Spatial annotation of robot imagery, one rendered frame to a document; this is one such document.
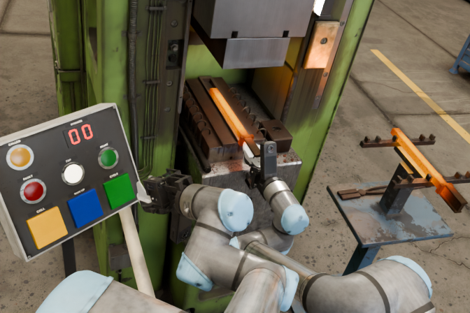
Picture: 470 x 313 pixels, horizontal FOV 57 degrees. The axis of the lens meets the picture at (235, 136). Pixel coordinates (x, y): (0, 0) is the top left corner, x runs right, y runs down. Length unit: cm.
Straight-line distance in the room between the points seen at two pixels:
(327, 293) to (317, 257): 155
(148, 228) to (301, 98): 80
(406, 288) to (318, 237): 163
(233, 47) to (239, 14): 10
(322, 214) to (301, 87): 128
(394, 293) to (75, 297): 68
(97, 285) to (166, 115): 103
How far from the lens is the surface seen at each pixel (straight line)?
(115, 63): 131
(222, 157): 145
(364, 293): 94
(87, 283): 48
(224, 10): 117
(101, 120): 116
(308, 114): 172
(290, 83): 159
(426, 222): 182
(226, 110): 154
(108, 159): 117
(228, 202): 81
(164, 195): 97
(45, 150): 110
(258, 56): 127
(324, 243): 258
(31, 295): 225
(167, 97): 142
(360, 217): 169
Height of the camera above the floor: 185
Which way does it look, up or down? 36 degrees down
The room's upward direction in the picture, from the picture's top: 11 degrees clockwise
